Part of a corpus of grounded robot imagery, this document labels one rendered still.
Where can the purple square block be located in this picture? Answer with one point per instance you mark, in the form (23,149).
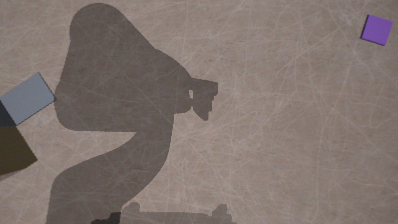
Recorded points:
(376,30)

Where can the brown wooden board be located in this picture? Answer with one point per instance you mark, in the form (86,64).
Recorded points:
(15,153)

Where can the grey l-shaped bracket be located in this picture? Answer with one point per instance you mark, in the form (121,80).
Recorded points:
(24,101)

